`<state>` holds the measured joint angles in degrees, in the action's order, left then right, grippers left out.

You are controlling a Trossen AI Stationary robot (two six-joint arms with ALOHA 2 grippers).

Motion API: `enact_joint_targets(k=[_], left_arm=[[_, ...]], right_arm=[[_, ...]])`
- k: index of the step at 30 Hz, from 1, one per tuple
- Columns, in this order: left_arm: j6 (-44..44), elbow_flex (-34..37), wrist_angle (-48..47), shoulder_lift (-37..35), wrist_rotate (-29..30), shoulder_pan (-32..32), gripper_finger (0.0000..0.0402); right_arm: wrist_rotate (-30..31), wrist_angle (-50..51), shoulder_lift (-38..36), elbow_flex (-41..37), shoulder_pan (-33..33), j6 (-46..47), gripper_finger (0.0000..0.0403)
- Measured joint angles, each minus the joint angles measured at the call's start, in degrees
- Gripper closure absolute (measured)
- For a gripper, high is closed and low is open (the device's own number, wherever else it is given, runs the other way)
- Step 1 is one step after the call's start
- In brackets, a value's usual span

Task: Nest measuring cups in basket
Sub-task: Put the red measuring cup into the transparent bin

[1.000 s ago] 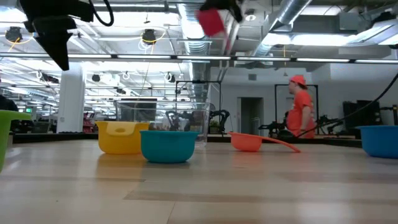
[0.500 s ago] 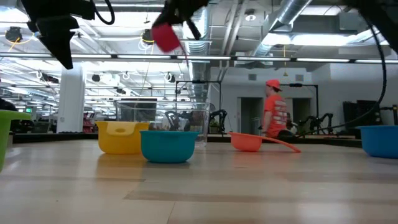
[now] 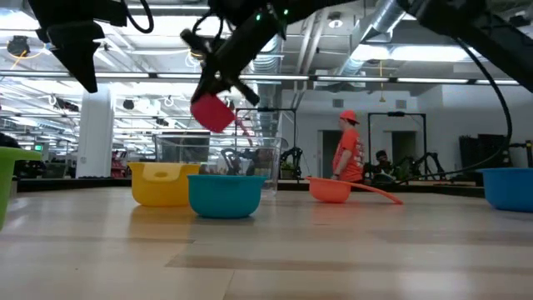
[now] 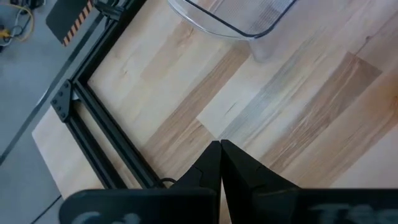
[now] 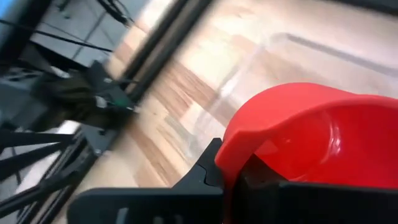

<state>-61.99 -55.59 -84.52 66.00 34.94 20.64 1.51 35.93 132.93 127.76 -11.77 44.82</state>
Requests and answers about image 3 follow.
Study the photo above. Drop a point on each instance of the black background frame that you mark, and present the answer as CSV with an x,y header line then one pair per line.
x,y
266,109
395,113

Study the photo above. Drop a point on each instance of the person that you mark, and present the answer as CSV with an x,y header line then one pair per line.
x,y
381,157
352,154

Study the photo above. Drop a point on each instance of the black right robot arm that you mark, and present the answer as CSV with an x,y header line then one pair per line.
x,y
479,25

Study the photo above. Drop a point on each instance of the blue measuring cup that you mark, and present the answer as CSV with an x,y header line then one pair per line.
x,y
510,189

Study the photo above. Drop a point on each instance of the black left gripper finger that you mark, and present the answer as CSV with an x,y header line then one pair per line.
x,y
81,62

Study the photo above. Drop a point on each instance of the white pillar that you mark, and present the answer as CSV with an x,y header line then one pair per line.
x,y
95,133

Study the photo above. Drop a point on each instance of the teal measuring cup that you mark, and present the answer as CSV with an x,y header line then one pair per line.
x,y
225,198

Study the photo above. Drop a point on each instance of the green measuring cup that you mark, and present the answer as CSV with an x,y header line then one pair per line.
x,y
8,179

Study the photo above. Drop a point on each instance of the black aluminium table frame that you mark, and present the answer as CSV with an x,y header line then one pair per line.
x,y
83,183

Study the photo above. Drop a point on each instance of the orange measuring cup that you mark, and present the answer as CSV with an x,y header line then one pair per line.
x,y
329,191

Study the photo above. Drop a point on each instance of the silver ventilation duct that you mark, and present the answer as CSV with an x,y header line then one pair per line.
x,y
385,16

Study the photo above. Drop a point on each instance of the black background screen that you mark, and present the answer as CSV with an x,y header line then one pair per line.
x,y
483,150

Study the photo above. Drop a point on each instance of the black background robot arm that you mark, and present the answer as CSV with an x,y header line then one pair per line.
x,y
429,160
296,155

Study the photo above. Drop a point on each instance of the clear plastic bin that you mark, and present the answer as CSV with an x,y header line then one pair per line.
x,y
268,166

